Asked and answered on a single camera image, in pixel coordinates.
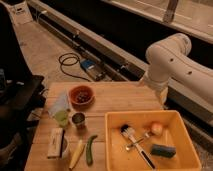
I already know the blue green sponge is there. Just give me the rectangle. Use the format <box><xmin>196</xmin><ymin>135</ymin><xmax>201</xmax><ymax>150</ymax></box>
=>
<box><xmin>151</xmin><ymin>144</ymin><xmax>176</xmax><ymax>158</ymax></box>

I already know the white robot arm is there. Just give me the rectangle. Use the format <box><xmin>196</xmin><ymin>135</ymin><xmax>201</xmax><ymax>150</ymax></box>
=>
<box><xmin>140</xmin><ymin>33</ymin><xmax>213</xmax><ymax>105</ymax></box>

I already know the metal cup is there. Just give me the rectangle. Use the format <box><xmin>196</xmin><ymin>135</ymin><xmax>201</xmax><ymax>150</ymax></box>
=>
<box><xmin>72</xmin><ymin>112</ymin><xmax>85</xmax><ymax>129</ymax></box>

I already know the green plastic cup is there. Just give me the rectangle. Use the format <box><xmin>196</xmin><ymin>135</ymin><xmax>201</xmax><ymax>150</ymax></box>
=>
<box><xmin>54</xmin><ymin>110</ymin><xmax>68</xmax><ymax>127</ymax></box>

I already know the orange bowl with food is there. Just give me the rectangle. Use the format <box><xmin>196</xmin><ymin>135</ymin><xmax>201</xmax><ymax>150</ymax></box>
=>
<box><xmin>68</xmin><ymin>85</ymin><xmax>94</xmax><ymax>107</ymax></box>

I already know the blue electronic box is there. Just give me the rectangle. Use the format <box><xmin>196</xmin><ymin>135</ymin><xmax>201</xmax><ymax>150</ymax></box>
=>
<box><xmin>80</xmin><ymin>59</ymin><xmax>96</xmax><ymax>71</ymax></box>

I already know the clear plastic bag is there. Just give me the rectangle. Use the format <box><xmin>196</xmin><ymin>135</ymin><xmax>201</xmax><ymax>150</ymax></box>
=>
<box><xmin>48</xmin><ymin>92</ymin><xmax>70</xmax><ymax>117</ymax></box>

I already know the green cucumber toy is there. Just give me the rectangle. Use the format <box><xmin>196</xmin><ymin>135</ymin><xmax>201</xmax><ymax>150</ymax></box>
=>
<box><xmin>86</xmin><ymin>135</ymin><xmax>98</xmax><ymax>166</ymax></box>

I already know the metal spoon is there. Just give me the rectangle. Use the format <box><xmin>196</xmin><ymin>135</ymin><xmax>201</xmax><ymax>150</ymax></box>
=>
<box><xmin>126</xmin><ymin>132</ymin><xmax>153</xmax><ymax>151</ymax></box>

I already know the peach apple toy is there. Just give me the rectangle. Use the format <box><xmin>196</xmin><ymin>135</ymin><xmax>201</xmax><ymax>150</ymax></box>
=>
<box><xmin>151</xmin><ymin>122</ymin><xmax>163</xmax><ymax>136</ymax></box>

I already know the white box with black edge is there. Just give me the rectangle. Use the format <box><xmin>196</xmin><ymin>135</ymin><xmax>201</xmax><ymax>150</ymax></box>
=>
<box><xmin>47</xmin><ymin>128</ymin><xmax>65</xmax><ymax>158</ymax></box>

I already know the yellow plastic bin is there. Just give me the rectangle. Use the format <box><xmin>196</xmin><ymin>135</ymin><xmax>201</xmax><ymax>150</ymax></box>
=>
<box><xmin>105</xmin><ymin>110</ymin><xmax>201</xmax><ymax>171</ymax></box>

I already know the white paper sign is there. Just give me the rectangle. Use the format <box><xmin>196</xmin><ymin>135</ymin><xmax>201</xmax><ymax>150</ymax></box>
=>
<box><xmin>10</xmin><ymin>1</ymin><xmax>33</xmax><ymax>26</ymax></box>

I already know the black coiled cable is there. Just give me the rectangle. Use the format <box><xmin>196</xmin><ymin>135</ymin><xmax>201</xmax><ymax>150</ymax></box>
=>
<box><xmin>58</xmin><ymin>52</ymin><xmax>92</xmax><ymax>83</ymax></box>

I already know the black handled dish brush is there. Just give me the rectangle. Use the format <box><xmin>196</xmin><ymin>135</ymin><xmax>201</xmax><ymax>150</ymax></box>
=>
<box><xmin>120</xmin><ymin>124</ymin><xmax>155</xmax><ymax>170</ymax></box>

